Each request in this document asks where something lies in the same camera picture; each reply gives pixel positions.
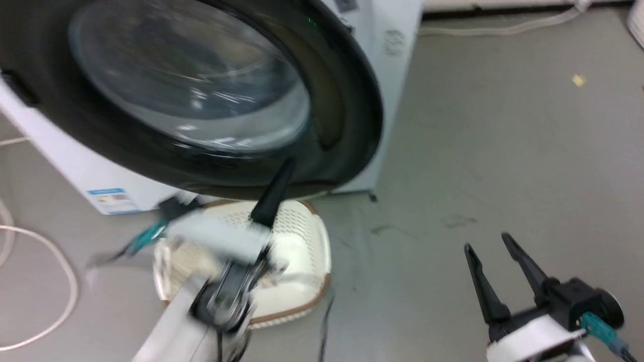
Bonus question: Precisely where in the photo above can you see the teal-plug right gripper cable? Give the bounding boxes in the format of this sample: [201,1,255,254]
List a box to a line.
[580,312,644,362]

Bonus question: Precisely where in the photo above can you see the teal-plug left gripper cable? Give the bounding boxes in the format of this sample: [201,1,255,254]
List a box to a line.
[86,219,169,268]

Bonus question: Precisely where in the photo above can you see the teal-plug gripper cable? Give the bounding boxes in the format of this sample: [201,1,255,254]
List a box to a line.
[86,219,169,268]
[580,312,644,362]

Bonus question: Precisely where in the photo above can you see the white round-edged object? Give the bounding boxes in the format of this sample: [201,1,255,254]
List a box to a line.
[626,4,644,49]

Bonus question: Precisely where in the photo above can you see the round black glass washer door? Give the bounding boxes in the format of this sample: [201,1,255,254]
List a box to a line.
[0,0,384,201]

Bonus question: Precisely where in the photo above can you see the white front-load washing machine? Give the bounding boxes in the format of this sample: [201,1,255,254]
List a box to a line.
[0,0,426,216]

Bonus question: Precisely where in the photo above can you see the thin black hanging cable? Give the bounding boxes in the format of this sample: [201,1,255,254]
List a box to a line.
[318,296,336,362]

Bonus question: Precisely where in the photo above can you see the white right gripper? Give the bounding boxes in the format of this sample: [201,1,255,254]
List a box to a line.
[463,232,582,362]

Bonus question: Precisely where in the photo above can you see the white looped floor cable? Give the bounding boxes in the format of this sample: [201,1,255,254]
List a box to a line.
[0,197,80,352]

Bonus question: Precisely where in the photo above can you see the grey corrugated drain hose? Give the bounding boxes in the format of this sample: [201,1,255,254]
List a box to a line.
[418,2,593,37]

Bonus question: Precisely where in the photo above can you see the blue energy label sticker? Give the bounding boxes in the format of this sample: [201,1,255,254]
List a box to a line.
[87,188,142,216]

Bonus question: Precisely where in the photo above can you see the cream laundry basket brown rim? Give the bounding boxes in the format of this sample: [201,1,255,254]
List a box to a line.
[153,199,333,330]

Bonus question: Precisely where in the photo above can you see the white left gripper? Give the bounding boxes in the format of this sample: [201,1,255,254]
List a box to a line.
[164,158,297,264]

